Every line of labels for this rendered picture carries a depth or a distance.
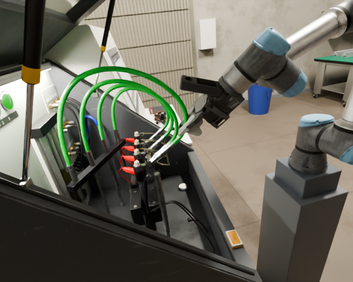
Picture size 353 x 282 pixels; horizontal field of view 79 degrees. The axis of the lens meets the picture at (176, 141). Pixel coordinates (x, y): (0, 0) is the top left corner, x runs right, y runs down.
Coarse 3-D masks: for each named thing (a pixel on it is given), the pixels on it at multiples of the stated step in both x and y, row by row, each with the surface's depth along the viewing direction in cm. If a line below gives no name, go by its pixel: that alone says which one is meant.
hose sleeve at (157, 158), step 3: (168, 144) 69; (171, 144) 68; (174, 144) 68; (165, 147) 69; (168, 147) 68; (171, 147) 68; (162, 150) 69; (165, 150) 68; (168, 150) 68; (159, 153) 69; (162, 153) 69; (165, 153) 69; (156, 156) 69; (159, 156) 69; (162, 156) 69; (156, 159) 69
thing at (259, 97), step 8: (248, 88) 382; (256, 88) 367; (264, 88) 363; (248, 96) 390; (256, 96) 374; (264, 96) 370; (248, 104) 399; (256, 104) 381; (264, 104) 378; (256, 112) 389; (264, 112) 387
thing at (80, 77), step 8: (88, 72) 55; (96, 72) 56; (128, 72) 57; (136, 72) 57; (144, 72) 58; (72, 80) 56; (80, 80) 56; (152, 80) 59; (72, 88) 57; (168, 88) 60; (64, 96) 57; (176, 96) 62; (64, 104) 58; (184, 112) 64; (184, 120) 65; (64, 144) 63; (64, 152) 64
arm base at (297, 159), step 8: (296, 152) 93; (304, 152) 89; (312, 152) 88; (320, 152) 87; (296, 160) 93; (304, 160) 90; (312, 160) 89; (320, 160) 88; (296, 168) 93; (304, 168) 90; (312, 168) 89; (320, 168) 89
